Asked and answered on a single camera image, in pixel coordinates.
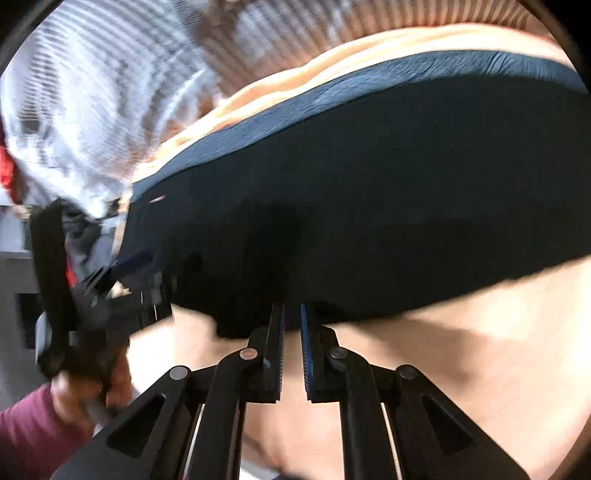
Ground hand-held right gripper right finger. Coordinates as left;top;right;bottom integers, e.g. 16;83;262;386
300;302;532;480

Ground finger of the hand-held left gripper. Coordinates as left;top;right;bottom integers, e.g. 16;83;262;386
83;249;160;296
99;277;174;334

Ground small red patterned cloth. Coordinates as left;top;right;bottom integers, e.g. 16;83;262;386
0;138;20;204

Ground grey white striped duvet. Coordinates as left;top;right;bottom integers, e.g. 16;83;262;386
0;0;555;220

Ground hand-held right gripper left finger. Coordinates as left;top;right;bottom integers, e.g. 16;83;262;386
51;302;287;480

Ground peach patterned blanket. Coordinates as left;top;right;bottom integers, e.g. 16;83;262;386
131;22;591;480

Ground black pants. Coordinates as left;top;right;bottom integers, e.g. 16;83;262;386
115;50;591;340

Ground person's left hand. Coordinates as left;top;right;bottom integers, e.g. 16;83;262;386
50;344;136;439

